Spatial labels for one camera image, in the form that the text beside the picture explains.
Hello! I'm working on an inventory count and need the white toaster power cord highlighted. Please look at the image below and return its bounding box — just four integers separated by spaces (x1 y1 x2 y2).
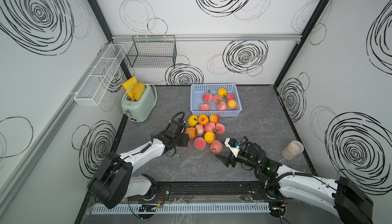
124 84 157 108

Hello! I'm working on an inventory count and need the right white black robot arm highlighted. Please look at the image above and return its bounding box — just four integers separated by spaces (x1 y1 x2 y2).
213 138 374 224

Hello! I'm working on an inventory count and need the black wire wall basket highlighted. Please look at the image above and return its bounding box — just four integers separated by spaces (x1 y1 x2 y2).
127 35 177 68

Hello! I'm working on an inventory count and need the yellow toast slice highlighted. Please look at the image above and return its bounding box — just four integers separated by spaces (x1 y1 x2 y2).
121 76 138 100
134 82 146 101

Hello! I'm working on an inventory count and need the mint green toaster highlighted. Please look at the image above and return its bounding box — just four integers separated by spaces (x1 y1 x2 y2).
121 84 157 123

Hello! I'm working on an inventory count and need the rear yellow toast slice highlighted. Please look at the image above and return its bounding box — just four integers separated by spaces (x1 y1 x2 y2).
121 76 138 100

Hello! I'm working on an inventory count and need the orange peach left of pile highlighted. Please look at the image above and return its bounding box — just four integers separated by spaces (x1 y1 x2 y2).
185 127 197 139

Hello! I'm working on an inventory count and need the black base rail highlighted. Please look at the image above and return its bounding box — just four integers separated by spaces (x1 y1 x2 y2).
134 180 331 202

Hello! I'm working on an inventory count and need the red orange peach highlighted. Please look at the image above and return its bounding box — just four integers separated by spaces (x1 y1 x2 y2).
217 99 227 111

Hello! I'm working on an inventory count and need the white slotted cable duct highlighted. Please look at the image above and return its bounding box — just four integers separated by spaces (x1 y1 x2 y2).
91 203 271 215

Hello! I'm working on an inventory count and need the front yellow toast slice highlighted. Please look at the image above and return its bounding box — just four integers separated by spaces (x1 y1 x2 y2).
134 82 146 101

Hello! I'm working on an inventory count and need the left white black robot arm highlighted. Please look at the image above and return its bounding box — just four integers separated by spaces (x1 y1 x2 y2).
87 111 189 209

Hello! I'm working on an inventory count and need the red yellow peach by basket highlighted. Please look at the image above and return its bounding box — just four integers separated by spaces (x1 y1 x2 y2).
209 114 219 124

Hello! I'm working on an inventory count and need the pale pink peach middle left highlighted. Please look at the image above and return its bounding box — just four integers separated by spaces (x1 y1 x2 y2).
195 124 205 136

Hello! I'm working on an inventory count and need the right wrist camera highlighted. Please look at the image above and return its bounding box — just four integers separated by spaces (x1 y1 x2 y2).
224 138 240 158

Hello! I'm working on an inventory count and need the pink peach with leaf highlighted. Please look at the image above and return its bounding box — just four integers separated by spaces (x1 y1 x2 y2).
213 123 225 135

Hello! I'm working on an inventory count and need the white wire wall shelf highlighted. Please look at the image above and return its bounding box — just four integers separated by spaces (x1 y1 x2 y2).
74 43 126 107

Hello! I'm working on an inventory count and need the light blue plastic basket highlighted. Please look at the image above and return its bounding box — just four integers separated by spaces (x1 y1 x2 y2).
190 84 242 117

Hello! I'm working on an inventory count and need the orange yellow peach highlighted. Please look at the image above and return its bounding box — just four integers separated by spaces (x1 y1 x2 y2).
227 99 237 110

